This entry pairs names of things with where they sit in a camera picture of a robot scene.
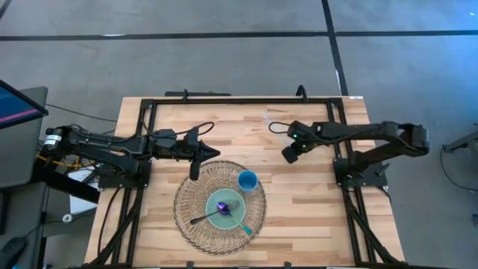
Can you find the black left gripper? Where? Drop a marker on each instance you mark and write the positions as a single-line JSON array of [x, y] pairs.
[[168, 145]]

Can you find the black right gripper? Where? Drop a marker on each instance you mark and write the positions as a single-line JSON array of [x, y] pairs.
[[304, 136]]

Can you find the light blue plastic cup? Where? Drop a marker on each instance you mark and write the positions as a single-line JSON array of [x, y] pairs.
[[248, 181]]

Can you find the dark metal fork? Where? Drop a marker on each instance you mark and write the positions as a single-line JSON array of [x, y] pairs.
[[205, 216]]

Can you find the pale green bowl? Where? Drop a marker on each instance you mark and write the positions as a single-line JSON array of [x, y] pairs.
[[233, 220]]

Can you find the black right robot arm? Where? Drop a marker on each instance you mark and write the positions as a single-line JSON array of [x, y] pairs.
[[373, 134]]

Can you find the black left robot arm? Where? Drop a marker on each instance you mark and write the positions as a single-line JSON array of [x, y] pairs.
[[112, 149]]

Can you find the black table clamp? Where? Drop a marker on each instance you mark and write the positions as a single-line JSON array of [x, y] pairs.
[[301, 93], [189, 265], [287, 265]]

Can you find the round woven straw placemat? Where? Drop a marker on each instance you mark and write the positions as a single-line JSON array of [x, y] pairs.
[[190, 224]]

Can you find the white paper sheet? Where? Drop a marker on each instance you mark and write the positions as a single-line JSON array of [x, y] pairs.
[[80, 203]]

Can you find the white tape roll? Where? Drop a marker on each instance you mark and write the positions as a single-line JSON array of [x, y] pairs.
[[67, 218]]

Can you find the grey metal stand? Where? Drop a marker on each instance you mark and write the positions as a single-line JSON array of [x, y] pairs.
[[463, 142]]

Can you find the large display screen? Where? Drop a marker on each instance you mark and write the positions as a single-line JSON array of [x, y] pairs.
[[18, 106]]

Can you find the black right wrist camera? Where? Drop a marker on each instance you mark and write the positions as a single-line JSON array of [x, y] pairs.
[[290, 155]]

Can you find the black aluminium table frame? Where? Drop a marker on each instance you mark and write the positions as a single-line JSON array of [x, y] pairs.
[[242, 101]]

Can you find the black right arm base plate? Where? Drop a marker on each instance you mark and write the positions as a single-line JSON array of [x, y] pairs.
[[362, 179]]

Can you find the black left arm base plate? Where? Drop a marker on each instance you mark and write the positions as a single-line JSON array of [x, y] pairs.
[[123, 181]]

